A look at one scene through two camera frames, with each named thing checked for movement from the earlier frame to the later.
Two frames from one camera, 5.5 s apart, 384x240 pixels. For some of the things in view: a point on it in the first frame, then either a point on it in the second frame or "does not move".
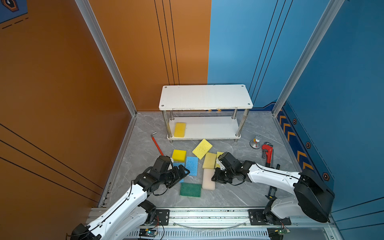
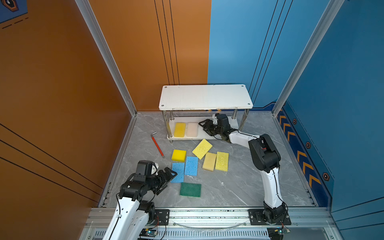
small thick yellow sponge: x=179 y=156 does not move
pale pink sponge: x=207 y=183 to x=192 y=129
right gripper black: x=221 y=175 to x=214 y=129
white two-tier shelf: x=234 y=97 does not move
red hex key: x=156 y=144 does not move
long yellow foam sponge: x=180 y=130 does not move
